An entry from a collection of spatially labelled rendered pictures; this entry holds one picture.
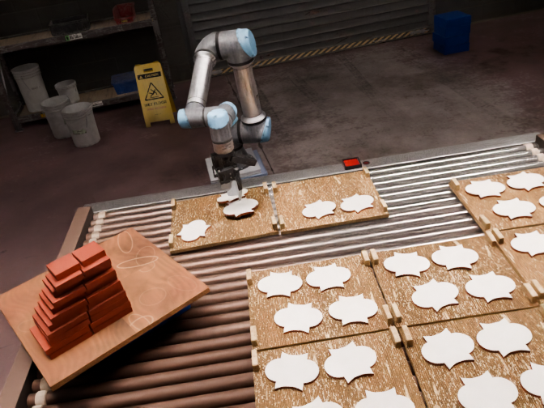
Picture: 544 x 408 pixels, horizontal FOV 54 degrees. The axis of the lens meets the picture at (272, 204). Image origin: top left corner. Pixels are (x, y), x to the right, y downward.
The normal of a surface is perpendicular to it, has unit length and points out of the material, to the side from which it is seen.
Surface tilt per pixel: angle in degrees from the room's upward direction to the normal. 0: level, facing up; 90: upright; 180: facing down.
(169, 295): 0
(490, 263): 0
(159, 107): 78
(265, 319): 0
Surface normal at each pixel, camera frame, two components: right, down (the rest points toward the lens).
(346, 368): -0.13, -0.84
